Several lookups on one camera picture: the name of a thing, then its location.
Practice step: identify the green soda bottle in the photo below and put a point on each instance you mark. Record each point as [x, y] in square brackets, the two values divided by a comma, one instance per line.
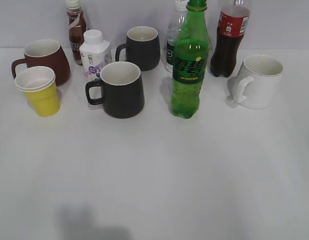
[190, 57]

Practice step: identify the yellow paper cup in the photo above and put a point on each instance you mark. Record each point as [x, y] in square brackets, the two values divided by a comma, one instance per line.
[38, 84]

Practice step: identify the black mug front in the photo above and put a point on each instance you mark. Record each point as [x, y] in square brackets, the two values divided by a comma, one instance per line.
[119, 90]

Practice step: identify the black mug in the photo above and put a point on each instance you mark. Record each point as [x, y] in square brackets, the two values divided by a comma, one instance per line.
[119, 90]
[142, 48]

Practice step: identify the black mug rear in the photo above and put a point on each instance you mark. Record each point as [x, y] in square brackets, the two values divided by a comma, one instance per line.
[142, 48]

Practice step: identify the white yogurt bottle purple label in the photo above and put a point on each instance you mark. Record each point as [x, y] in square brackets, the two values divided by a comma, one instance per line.
[95, 53]

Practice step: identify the clear water bottle green label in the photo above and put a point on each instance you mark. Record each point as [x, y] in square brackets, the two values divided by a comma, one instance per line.
[176, 22]

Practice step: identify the white ceramic mug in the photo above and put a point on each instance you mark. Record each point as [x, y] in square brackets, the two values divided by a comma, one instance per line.
[257, 82]

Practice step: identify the brown drink bottle white cap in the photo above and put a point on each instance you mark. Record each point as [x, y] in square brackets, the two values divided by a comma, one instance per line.
[77, 26]

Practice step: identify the brown ceramic mug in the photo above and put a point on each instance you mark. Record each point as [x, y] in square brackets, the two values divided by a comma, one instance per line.
[48, 53]

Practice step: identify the cola bottle red label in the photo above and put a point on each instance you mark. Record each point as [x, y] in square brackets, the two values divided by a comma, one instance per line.
[231, 28]

